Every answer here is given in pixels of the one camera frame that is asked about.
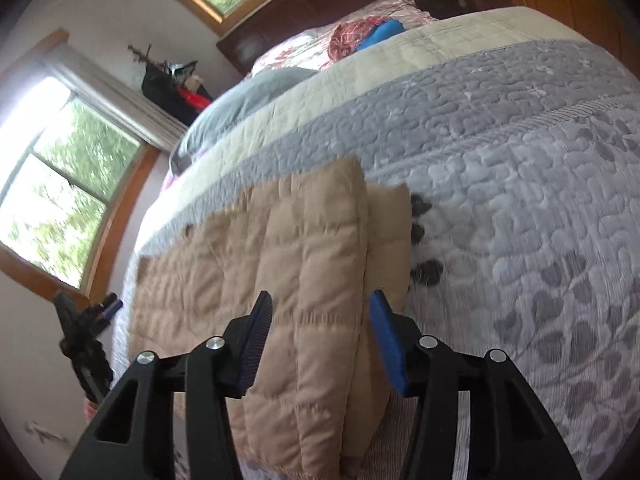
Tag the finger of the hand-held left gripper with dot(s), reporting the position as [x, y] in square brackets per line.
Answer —
[107, 310]

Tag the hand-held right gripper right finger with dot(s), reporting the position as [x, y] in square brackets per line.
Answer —
[390, 345]

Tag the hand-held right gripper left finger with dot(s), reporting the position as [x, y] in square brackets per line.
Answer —
[252, 345]

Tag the beige quilted jacket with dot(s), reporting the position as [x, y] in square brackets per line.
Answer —
[300, 285]

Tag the large wooden framed window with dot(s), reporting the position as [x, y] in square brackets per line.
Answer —
[60, 185]

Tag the long pale curtain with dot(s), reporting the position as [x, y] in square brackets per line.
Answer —
[135, 110]

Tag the grey quilted bedspread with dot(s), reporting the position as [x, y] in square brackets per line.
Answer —
[500, 160]

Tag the black hanging garment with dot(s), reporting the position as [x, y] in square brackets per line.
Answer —
[165, 97]

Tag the red bag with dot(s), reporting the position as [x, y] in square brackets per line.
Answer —
[192, 99]

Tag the grey pillow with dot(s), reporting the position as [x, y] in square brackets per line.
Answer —
[235, 110]

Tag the wooden coat rack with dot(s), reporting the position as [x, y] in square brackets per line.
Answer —
[137, 52]

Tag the pink floral bed sheet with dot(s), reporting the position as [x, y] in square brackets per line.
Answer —
[300, 47]

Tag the red patterned cloth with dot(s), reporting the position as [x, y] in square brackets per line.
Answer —
[350, 37]

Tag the blue cloth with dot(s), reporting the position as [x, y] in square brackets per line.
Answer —
[382, 34]

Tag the dark wooden headboard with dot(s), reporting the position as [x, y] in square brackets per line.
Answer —
[310, 10]

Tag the dark nightstand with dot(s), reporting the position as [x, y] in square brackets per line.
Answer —
[437, 2]

